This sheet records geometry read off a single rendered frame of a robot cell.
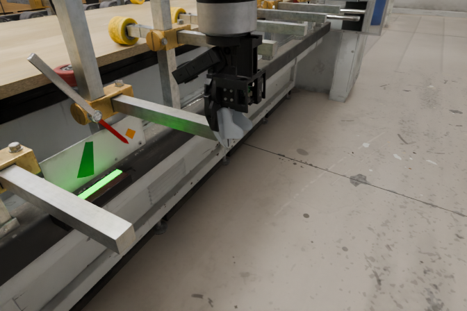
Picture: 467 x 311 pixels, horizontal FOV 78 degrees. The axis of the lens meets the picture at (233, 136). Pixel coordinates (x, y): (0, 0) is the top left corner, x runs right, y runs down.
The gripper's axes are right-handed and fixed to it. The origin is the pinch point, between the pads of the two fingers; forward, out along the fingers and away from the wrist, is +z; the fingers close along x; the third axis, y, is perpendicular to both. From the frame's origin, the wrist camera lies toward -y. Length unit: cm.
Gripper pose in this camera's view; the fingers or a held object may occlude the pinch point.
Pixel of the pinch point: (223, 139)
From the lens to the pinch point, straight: 56.3
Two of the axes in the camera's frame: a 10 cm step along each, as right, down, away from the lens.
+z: 0.3, 8.7, 4.9
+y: 8.7, 2.2, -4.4
